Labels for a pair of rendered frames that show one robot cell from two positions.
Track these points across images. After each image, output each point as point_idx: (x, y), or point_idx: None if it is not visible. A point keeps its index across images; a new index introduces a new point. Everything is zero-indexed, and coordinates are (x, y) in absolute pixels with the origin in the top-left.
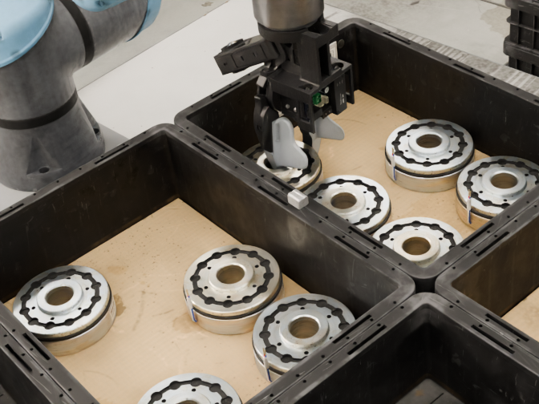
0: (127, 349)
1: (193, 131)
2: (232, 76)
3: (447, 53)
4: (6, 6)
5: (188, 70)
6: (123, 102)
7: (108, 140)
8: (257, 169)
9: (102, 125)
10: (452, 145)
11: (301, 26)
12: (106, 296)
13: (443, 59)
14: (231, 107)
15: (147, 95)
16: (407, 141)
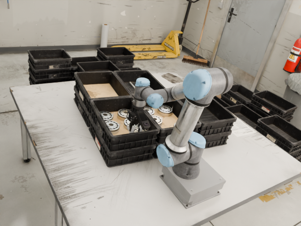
0: (171, 123)
1: (156, 125)
2: (126, 214)
3: (59, 193)
4: (194, 135)
5: (139, 224)
6: (163, 218)
7: (171, 168)
8: (148, 115)
9: (172, 173)
10: (107, 123)
11: (138, 100)
12: (174, 123)
13: (103, 120)
14: None
15: (155, 217)
16: (114, 127)
